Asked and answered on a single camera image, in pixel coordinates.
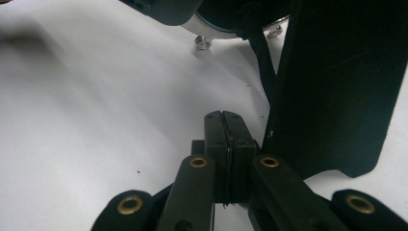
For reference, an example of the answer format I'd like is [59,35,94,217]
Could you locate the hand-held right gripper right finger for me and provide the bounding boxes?
[223,110,260,205]

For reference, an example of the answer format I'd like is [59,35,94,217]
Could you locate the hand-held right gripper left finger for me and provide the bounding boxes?
[191,110,231,205]

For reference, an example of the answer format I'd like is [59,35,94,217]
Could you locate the white board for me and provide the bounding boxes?
[0,0,408,231]

